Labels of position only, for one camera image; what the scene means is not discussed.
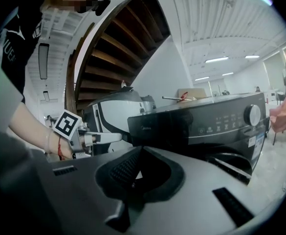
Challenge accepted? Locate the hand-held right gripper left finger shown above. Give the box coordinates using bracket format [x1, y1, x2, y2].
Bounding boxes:
[39, 145, 143, 235]

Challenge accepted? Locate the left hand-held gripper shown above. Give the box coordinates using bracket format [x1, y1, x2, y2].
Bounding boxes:
[53, 109, 123, 159]

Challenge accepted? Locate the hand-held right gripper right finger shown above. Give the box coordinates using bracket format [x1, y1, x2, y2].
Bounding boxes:
[127, 145, 278, 235]

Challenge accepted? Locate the white detergent drawer black front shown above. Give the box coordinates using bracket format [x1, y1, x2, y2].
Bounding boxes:
[127, 111, 195, 148]

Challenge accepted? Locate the person's left forearm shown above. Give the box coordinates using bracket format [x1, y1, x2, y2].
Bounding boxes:
[8, 101, 62, 156]

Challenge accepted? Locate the cardboard box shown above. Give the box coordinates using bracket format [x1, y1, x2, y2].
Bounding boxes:
[176, 88, 207, 100]

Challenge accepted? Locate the person's left hand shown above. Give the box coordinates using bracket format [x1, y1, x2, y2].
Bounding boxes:
[59, 135, 74, 160]

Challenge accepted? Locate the white and black appliance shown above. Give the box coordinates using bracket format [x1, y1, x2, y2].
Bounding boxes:
[84, 89, 144, 156]

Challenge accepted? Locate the round black washer door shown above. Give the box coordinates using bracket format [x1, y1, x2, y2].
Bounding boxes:
[201, 150, 254, 186]

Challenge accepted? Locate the grey small appliance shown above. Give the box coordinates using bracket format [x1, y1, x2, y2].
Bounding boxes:
[139, 94, 157, 113]

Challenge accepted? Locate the black washing machine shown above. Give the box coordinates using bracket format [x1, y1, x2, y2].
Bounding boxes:
[127, 92, 268, 186]

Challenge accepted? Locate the washer label sticker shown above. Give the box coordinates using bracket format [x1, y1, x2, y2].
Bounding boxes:
[247, 133, 266, 148]

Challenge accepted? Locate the wooden staircase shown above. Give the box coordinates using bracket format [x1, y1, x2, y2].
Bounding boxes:
[64, 0, 172, 117]

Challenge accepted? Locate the silver washer dial knob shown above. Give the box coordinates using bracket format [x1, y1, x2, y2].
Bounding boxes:
[243, 104, 262, 127]

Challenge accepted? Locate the pink armchair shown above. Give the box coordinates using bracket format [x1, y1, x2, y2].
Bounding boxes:
[269, 94, 286, 145]

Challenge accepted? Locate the black printed T-shirt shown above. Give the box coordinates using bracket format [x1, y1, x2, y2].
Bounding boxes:
[0, 5, 46, 105]

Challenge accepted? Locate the red string bracelet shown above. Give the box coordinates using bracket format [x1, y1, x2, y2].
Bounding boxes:
[57, 135, 66, 160]

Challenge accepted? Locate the pale pink bracelet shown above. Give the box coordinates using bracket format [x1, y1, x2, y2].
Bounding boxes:
[45, 128, 53, 154]

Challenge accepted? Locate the black head-mounted camera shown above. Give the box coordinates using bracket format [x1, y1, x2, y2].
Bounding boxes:
[91, 0, 111, 16]

